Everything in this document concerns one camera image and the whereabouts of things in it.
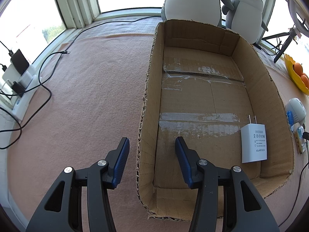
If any yellow fruit bowl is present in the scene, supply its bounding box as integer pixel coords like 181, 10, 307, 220
284, 54, 308, 95

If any white power strip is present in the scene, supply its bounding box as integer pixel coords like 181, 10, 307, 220
2, 64, 39, 121

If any wooden clothespin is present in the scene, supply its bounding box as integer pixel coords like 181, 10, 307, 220
294, 132, 305, 154

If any black charging cable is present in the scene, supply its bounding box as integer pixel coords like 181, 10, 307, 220
0, 16, 162, 150

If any black tripod stand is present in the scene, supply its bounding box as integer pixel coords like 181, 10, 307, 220
262, 27, 298, 63

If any large grey penguin plush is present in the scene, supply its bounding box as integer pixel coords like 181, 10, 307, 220
161, 0, 234, 27

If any white ring light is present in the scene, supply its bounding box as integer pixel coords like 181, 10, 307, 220
288, 0, 308, 37

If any patterned white lighter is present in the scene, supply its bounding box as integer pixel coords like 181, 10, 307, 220
296, 126, 307, 150

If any orange fruit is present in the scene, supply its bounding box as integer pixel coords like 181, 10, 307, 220
300, 73, 309, 89
293, 62, 303, 76

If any orange fruit front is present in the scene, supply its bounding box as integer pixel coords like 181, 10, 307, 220
300, 73, 309, 89

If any cardboard box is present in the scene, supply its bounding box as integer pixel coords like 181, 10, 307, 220
137, 20, 294, 221

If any black plug adapter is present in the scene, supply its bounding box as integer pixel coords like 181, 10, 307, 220
11, 81, 25, 97

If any white usb wall charger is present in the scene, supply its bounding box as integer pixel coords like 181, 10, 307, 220
240, 115, 268, 163

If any white round plug device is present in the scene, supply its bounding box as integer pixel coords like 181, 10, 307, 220
285, 98, 306, 125

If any orange fruit back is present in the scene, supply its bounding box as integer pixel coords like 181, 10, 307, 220
293, 62, 303, 76

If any small grey penguin plush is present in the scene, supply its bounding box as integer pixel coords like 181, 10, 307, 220
222, 0, 268, 44

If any checkered beige cloth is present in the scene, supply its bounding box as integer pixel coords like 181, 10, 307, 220
63, 16, 162, 43

